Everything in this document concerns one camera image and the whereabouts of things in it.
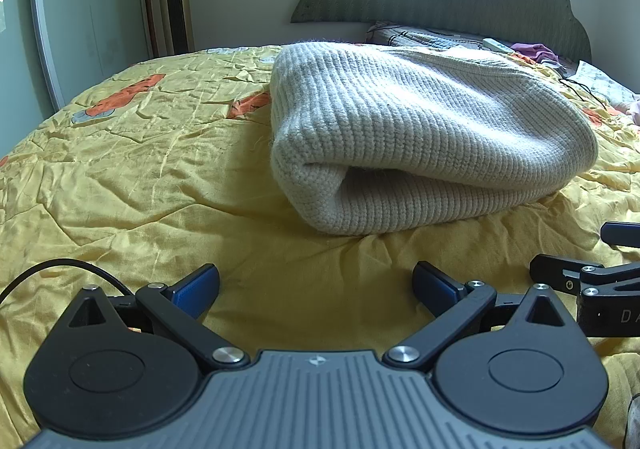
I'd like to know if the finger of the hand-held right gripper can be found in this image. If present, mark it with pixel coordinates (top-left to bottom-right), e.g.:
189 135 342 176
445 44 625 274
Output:
600 222 640 248
530 254 640 291

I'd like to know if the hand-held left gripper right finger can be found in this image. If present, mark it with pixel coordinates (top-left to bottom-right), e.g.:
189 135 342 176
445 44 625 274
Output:
382 261 567 372

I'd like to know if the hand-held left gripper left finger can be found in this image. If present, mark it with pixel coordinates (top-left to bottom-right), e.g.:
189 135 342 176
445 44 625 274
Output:
67 263 251 371

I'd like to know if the white knit sweater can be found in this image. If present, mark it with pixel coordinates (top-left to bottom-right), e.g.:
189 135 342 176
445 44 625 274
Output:
269 42 600 237

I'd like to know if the yellow printed blanket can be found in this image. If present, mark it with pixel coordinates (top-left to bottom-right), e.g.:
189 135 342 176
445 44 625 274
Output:
0 42 640 449

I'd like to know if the white printed sheet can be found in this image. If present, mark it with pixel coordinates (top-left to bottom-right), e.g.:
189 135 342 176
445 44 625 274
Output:
575 60 640 102

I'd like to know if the purple cloth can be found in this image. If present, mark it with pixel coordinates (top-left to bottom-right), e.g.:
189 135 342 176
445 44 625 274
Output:
510 43 557 63

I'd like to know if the patterned pillow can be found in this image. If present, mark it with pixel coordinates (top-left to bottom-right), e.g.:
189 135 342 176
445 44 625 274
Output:
365 22 516 50

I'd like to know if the flower print glass sliding door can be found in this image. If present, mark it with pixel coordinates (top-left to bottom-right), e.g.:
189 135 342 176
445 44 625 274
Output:
0 0 157 142

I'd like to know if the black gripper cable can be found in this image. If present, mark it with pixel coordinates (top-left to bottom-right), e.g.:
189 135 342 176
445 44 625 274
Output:
0 258 138 307

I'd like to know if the black cable on bed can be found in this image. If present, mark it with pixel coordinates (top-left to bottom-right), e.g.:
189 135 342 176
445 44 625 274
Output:
557 76 612 111

